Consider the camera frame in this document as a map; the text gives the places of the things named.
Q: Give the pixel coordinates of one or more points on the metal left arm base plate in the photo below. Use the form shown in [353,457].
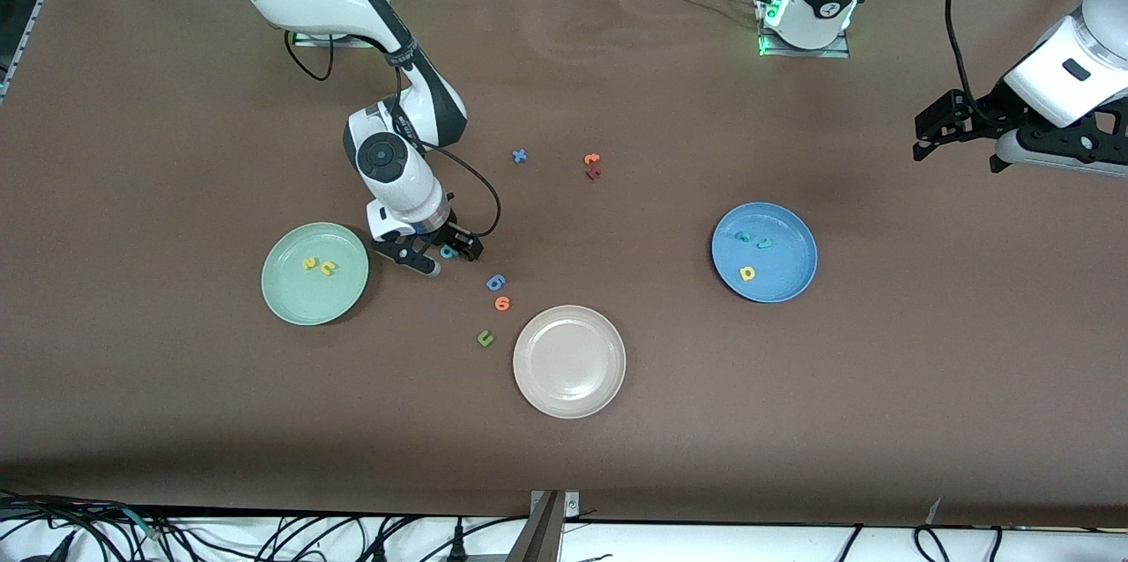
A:
[806,54]

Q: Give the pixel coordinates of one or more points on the metal table edge bracket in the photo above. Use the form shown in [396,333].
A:
[553,527]

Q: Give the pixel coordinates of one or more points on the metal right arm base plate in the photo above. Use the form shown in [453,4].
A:
[308,40]

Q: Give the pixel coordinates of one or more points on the aluminium frame rail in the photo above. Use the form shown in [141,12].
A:
[35,16]

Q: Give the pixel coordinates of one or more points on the blue foam digit 6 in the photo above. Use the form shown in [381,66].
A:
[491,285]

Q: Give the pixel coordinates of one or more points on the beige plate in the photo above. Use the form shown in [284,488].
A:
[569,361]

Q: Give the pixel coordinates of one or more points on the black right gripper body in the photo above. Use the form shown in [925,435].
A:
[451,235]

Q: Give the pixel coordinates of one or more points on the blue plate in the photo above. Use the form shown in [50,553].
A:
[784,267]

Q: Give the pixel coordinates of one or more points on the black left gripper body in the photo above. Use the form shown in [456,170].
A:
[983,114]

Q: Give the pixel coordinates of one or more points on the brown table cover sheet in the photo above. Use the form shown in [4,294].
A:
[617,60]

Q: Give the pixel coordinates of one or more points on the green foam letter u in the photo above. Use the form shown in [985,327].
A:
[481,340]

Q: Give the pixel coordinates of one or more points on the green plate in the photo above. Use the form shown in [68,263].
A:
[315,298]

